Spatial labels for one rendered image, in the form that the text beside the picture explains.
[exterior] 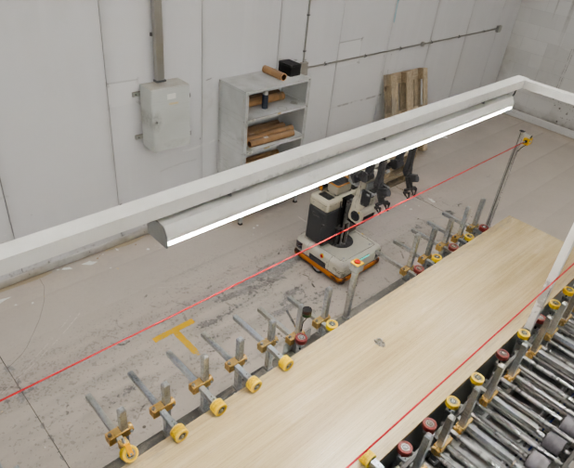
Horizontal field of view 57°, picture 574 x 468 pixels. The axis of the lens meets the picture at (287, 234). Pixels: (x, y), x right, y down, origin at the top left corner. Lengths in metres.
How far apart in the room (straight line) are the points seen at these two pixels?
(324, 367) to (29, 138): 3.04
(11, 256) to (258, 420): 1.85
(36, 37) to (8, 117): 0.65
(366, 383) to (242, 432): 0.80
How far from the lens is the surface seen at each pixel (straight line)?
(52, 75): 4.81
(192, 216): 1.83
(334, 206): 5.14
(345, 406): 3.19
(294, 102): 6.03
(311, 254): 5.40
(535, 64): 10.57
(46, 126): 4.92
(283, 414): 3.09
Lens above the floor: 3.37
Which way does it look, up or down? 34 degrees down
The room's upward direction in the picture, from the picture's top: 6 degrees clockwise
